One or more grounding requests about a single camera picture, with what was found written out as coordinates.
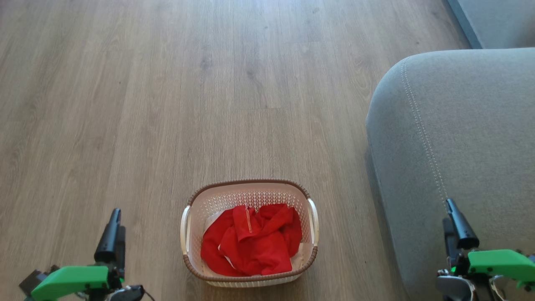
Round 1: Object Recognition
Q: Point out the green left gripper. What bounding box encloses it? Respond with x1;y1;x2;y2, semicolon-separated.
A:
31;208;126;301

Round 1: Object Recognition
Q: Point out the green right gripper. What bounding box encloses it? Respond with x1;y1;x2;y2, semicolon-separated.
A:
442;199;535;291

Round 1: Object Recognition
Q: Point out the red garment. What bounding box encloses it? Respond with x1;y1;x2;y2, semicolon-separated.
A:
200;204;303;277

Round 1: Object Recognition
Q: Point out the white cloth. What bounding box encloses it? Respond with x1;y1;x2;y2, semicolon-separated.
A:
204;211;314;272

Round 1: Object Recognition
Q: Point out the grey fabric sofa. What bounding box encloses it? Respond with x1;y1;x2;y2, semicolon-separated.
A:
366;47;535;301

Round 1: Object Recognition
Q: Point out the grey sofa seat section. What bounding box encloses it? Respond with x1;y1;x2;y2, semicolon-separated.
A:
446;0;535;49

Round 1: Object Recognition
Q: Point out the white brown-rimmed laundry basket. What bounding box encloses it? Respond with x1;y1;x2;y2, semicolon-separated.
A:
180;179;319;288

